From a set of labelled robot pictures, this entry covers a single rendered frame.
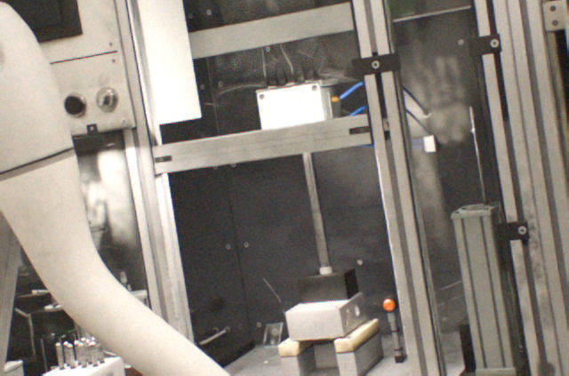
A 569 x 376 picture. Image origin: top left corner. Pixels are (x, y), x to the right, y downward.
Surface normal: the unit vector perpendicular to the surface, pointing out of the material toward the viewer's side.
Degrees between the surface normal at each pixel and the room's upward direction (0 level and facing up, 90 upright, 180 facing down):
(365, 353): 90
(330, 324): 90
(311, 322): 90
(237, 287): 90
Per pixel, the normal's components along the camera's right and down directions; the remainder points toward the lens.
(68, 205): 0.77, -0.04
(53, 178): 0.62, 0.07
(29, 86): 0.64, -0.18
